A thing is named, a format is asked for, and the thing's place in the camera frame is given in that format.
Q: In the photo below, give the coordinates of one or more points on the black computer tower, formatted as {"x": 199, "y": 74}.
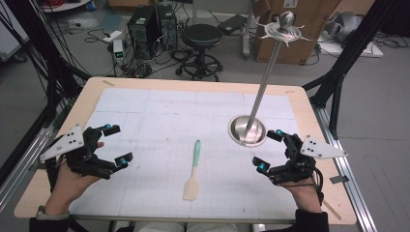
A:
{"x": 143, "y": 32}
{"x": 168, "y": 25}

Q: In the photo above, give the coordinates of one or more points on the large cardboard box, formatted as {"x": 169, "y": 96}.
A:
{"x": 319, "y": 25}

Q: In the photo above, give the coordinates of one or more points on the black round stool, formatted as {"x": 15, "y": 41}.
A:
{"x": 201, "y": 37}

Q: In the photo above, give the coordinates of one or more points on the aluminium rail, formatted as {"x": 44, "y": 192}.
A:
{"x": 348, "y": 180}
{"x": 22, "y": 167}

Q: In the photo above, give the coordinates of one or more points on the white metal post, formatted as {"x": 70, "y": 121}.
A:
{"x": 248, "y": 32}

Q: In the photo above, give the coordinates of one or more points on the person's left hand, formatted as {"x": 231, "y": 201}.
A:
{"x": 66, "y": 188}

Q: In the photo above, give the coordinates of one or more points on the grey tape strip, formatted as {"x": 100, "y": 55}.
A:
{"x": 339, "y": 179}

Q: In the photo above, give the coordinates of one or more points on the grey crumpled bag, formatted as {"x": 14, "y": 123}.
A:
{"x": 343, "y": 25}

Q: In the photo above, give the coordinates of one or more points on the grey wristwatch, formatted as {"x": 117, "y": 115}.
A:
{"x": 51, "y": 215}

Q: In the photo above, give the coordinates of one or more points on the white device with green display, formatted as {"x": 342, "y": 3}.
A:
{"x": 118, "y": 51}

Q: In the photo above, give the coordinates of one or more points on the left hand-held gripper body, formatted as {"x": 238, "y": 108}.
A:
{"x": 69, "y": 141}

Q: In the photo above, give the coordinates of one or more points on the white flat board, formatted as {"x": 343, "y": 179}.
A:
{"x": 354, "y": 48}

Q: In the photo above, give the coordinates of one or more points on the wooden table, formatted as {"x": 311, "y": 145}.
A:
{"x": 90, "y": 88}

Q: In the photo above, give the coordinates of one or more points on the metal hanging stand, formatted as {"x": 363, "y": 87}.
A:
{"x": 253, "y": 127}

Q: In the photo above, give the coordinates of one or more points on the white power strip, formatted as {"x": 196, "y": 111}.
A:
{"x": 112, "y": 36}

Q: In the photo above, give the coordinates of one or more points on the thin wooden stick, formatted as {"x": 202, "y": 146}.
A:
{"x": 332, "y": 210}

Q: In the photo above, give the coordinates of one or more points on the black flat power adapter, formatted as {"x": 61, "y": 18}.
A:
{"x": 232, "y": 24}

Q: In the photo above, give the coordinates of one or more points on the white grid mat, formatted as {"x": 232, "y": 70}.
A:
{"x": 161, "y": 129}

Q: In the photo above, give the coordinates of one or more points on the black metal frame stand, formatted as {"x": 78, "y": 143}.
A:
{"x": 351, "y": 48}
{"x": 48, "y": 58}

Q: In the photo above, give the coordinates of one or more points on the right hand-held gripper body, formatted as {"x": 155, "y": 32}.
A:
{"x": 299, "y": 161}

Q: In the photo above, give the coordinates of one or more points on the person's right hand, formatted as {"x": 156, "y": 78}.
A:
{"x": 304, "y": 195}

